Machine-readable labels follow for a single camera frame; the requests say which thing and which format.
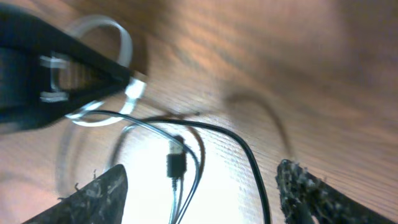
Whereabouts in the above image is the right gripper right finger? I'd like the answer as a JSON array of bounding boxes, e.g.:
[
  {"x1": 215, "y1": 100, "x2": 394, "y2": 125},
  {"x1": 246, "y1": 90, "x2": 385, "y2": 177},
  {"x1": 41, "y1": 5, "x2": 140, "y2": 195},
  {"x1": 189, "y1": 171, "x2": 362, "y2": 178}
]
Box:
[{"x1": 275, "y1": 159, "x2": 395, "y2": 224}]

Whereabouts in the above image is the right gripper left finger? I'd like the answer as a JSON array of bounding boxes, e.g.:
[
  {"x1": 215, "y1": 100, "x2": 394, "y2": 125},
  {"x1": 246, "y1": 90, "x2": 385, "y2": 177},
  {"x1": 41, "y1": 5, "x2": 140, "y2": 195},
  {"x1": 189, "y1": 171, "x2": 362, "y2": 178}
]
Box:
[{"x1": 26, "y1": 164, "x2": 128, "y2": 224}]

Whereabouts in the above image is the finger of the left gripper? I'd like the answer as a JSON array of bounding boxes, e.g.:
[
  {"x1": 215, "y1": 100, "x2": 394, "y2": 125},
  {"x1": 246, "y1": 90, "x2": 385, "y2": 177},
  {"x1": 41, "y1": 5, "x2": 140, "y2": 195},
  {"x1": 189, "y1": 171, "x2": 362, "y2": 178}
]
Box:
[
  {"x1": 1, "y1": 6, "x2": 130, "y2": 81},
  {"x1": 1, "y1": 79, "x2": 129, "y2": 133}
]

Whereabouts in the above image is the black usb cable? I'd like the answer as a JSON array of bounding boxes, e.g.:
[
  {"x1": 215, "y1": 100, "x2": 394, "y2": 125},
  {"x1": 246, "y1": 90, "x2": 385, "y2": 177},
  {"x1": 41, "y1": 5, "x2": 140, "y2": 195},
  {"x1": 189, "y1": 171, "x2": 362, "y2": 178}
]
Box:
[{"x1": 83, "y1": 109, "x2": 273, "y2": 224}]

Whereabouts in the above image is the white usb cable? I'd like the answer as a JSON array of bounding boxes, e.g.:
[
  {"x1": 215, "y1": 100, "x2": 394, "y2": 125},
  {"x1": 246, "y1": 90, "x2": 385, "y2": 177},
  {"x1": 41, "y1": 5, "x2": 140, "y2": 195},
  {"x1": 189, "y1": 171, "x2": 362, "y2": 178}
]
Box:
[{"x1": 39, "y1": 14, "x2": 147, "y2": 128}]

